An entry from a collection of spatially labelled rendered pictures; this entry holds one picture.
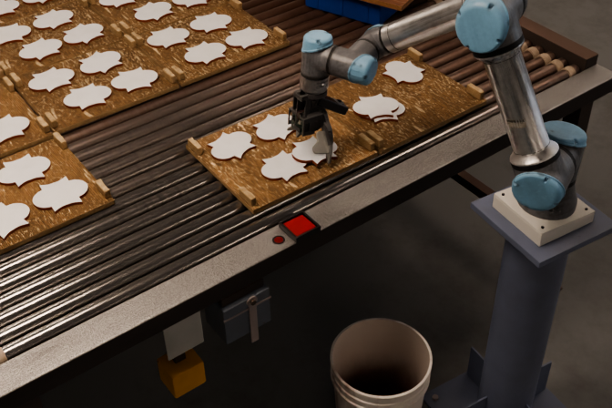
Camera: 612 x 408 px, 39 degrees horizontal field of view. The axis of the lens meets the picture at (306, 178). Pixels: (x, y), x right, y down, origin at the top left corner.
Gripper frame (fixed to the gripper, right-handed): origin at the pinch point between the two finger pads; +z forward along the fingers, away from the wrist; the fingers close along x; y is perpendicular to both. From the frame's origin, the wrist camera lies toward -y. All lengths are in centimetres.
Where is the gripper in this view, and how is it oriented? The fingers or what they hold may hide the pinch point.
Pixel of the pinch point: (314, 149)
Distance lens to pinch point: 238.2
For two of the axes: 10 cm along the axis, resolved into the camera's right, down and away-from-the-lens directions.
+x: 5.7, 5.1, -6.4
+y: -8.2, 3.0, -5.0
